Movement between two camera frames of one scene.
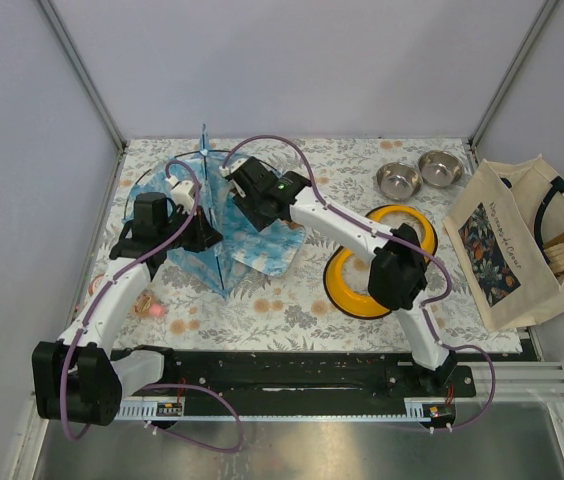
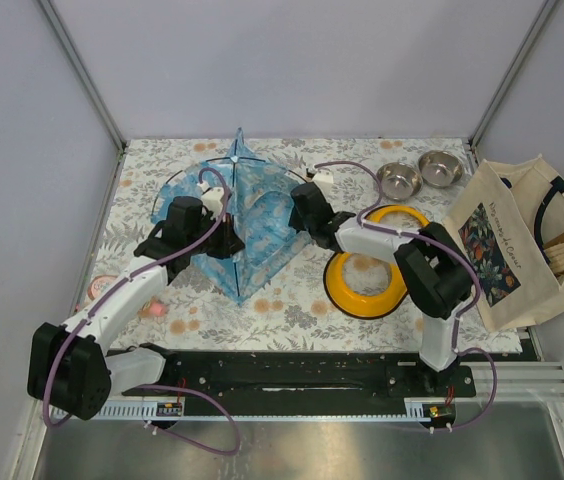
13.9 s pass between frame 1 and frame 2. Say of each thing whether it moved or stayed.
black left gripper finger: moved
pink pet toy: stayed
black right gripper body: moved
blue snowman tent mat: moved
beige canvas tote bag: stayed
